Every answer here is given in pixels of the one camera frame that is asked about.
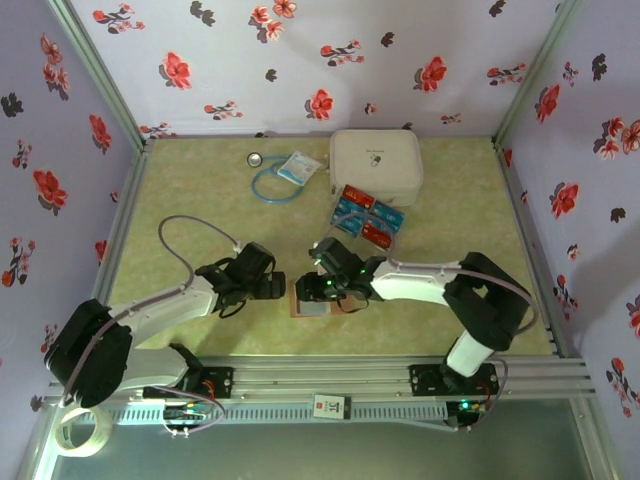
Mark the blue credit card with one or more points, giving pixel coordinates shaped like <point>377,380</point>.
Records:
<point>389,214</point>
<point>348,224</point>
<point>350,208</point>

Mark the group of red/blue packets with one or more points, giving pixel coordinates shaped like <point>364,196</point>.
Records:
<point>369,217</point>

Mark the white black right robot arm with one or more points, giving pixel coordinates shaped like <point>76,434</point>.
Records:
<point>415,280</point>

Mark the white red label tag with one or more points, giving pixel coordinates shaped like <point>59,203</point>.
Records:
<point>331,406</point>

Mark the white blue sealed packet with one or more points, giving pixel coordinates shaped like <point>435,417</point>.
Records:
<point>297,167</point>

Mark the blue stethoscope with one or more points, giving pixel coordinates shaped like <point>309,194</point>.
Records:
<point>255,159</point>

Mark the white plastic storage box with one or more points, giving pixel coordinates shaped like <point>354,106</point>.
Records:
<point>375,160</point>

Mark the clear tape roll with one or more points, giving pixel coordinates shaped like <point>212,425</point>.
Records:
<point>105,431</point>

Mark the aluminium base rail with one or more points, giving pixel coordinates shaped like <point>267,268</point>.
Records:
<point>320,377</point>

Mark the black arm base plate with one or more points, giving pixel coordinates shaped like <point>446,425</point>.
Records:
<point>217,382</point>
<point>425,382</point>

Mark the aluminium side rail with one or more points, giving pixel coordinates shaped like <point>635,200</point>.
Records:
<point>125,210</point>
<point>530,240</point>

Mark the aluminium frame post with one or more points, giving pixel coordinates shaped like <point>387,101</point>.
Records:
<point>537,75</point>
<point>95,70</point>

